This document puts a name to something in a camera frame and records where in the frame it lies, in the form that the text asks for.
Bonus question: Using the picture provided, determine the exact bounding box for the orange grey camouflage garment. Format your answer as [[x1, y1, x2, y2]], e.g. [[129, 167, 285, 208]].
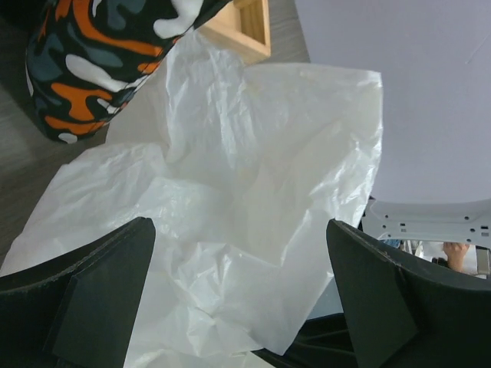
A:
[[25, 0, 228, 144]]

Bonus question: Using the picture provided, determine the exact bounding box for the wooden clothes rack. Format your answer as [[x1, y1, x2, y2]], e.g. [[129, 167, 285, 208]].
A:
[[199, 0, 272, 65]]

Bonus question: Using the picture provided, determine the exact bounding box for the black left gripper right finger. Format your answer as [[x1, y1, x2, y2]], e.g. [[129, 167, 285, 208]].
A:
[[326, 220, 490, 367]]

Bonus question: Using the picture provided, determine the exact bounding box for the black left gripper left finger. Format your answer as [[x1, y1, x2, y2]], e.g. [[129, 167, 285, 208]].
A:
[[1, 218, 156, 367]]

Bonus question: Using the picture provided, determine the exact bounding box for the white plastic bag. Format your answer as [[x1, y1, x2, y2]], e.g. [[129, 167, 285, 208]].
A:
[[1, 33, 383, 367]]

